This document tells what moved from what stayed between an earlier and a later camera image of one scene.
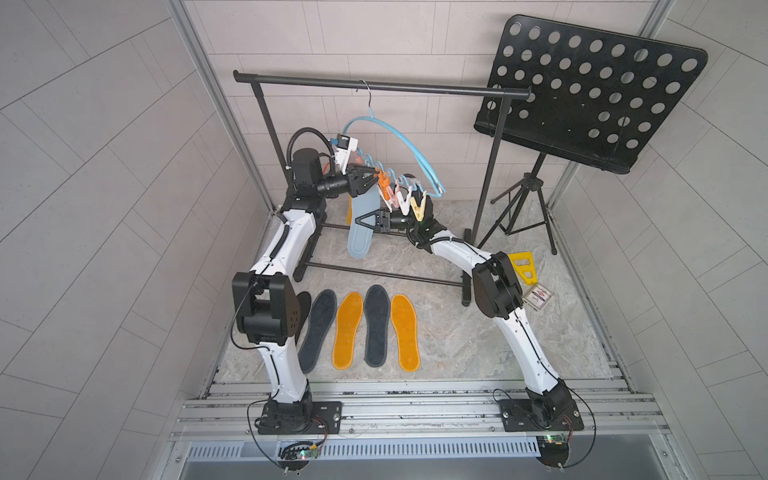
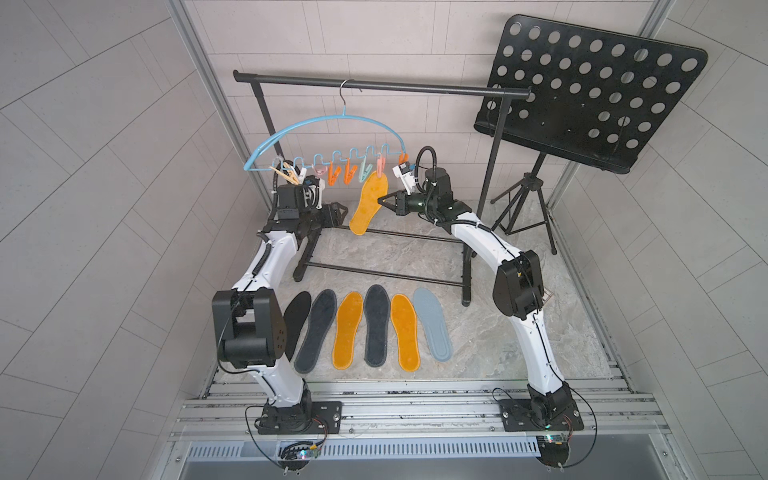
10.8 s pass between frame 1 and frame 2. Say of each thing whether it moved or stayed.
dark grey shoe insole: stayed
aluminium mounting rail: stayed
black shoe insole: stayed
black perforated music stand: stayed
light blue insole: moved
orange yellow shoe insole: stayed
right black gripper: moved
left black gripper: moved
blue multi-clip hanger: moved
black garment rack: stayed
